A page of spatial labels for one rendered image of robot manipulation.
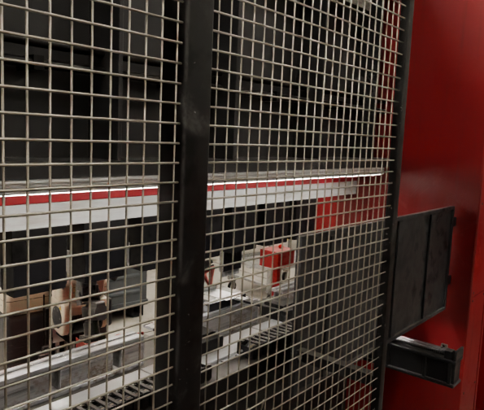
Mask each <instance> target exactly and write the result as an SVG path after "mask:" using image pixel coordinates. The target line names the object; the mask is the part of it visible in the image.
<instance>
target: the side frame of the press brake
mask: <svg viewBox="0 0 484 410"><path fill-rule="evenodd" d="M449 206H455V214H454V217H456V226H454V227H453V231H452V240H451V258H450V267H449V275H451V284H449V285H447V301H446V309H445V310H443V311H442V312H440V313H439V314H437V315H435V316H433V317H431V318H430V319H428V320H427V321H425V322H423V323H422V324H420V325H418V326H417V327H415V328H413V329H411V330H409V331H408V332H407V333H405V334H403V335H402V336H405V337H408V338H413V339H416V340H420V341H422V342H427V343H431V344H434V345H437V346H441V343H445V344H447V347H448V348H451V349H454V350H455V351H456V350H457V349H459V348H460V347H464V353H463V359H462V360H461V361H460V375H459V379H460V383H459V384H458V385H456V386H455V387H454V388H453V389H452V388H449V387H446V386H442V385H439V384H437V383H434V382H429V381H426V380H424V379H421V378H418V377H414V376H412V375H408V374H406V373H401V372H399V371H396V370H393V369H389V368H387V367H386V371H385V381H384V391H383V401H382V410H475V407H476V399H477V384H478V375H479V367H480V359H481V351H482V335H483V327H484V0H415V2H414V12H413V22H412V42H411V53H410V63H409V73H408V93H407V104H406V114H405V125H404V135H403V155H402V165H401V176H400V187H399V206H398V216H403V215H407V214H412V213H416V212H423V211H428V210H433V209H437V208H441V207H449ZM449 275H448V276H449Z"/></svg>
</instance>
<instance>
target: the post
mask: <svg viewBox="0 0 484 410"><path fill-rule="evenodd" d="M183 1H184V2H183V3H182V2H179V20H180V21H183V22H184V23H183V24H180V23H179V30H178V41H182V42H183V44H178V60H177V62H182V65H180V64H178V65H177V82H180V83H181V85H177V103H181V105H177V117H176V122H179V123H181V124H180V125H178V124H176V142H179V143H180V144H179V145H176V147H175V162H179V164H175V176H174V181H178V182H179V183H178V184H174V201H175V200H177V201H178V203H174V205H173V219H174V220H177V222H173V235H172V239H174V238H176V239H177V240H176V241H172V257H176V259H175V260H172V276H176V277H175V278H172V293H171V294H175V296H173V297H171V313H172V312H175V314H174V315H171V321H170V331H173V330H174V331H175V332H174V333H171V334H170V349H172V348H173V349H174V350H173V351H170V352H169V367H171V366H173V368H172V369H169V380H168V384H169V385H170V384H172V386H170V387H169V388H168V402H171V401H172V403H170V404H169V405H168V410H199V409H200V386H201V363H202V340H203V296H204V272H205V249H206V226H207V181H208V158H209V135H210V112H211V66H212V43H213V20H214V0H183ZM164 16H165V17H168V18H172V19H175V20H177V1H174V0H164ZM164 38H167V39H171V40H175V41H176V40H177V22H173V21H171V20H165V19H164ZM176 51H177V44H176V43H174V42H170V41H164V43H163V59H167V60H172V61H176ZM162 80H165V81H175V80H176V64H175V63H167V62H163V77H162ZM162 101H168V102H175V85H174V84H169V83H163V82H162ZM174 111H175V105H174V104H166V103H162V110H161V121H166V122H174ZM173 140H174V124H161V142H173ZM160 162H173V145H166V144H160ZM172 170H173V164H160V177H159V182H164V181H172ZM159 201H160V202H165V201H172V184H164V185H159ZM171 219H172V204H171V203H165V204H160V205H159V221H165V220H171ZM171 228H172V222H171V223H164V224H159V241H163V240H168V239H171ZM168 258H171V242H163V243H158V260H164V259H168ZM165 277H170V260H169V261H164V262H160V263H158V276H157V280H158V279H161V278H165ZM169 288H170V279H168V280H164V281H158V282H157V299H158V298H162V297H164V296H168V295H169ZM167 314H169V298H167V299H161V300H158V301H157V308H156V317H158V316H163V315H167ZM168 318H169V316H166V317H164V318H160V319H158V320H156V336H157V335H160V334H165V333H167V332H168ZM167 350H168V334H167V335H164V336H162V337H159V338H157V339H156V342H155V354H159V353H161V352H163V351H167ZM167 367H168V353H164V354H162V355H158V356H156V357H155V372H156V373H157V372H158V371H161V370H163V369H166V368H167ZM167 376H168V371H164V372H162V373H159V374H156V375H155V390H158V389H160V388H163V387H165V386H166V385H167ZM166 403H167V388H166V389H164V390H161V391H159V392H156V393H155V407H154V409H155V408H158V407H160V406H162V405H164V404H166Z"/></svg>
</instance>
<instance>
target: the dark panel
mask: <svg viewBox="0 0 484 410"><path fill-rule="evenodd" d="M454 214H455V206H449V207H441V208H437V209H433V210H428V211H423V212H416V213H412V214H407V215H403V216H397V227H396V238H395V257H394V267H393V278H392V289H391V299H390V319H389V329H388V340H387V344H388V343H389V342H392V341H393V340H395V339H396V338H398V337H400V336H401V335H403V334H405V333H407V332H408V331H409V330H411V329H413V328H415V327H417V326H418V325H420V324H422V323H423V322H425V321H427V320H428V319H430V318H431V317H433V316H435V315H437V314H439V313H440V312H442V311H443V310H445V309H446V301H447V284H448V275H449V267H450V258H451V240H452V231H453V222H454Z"/></svg>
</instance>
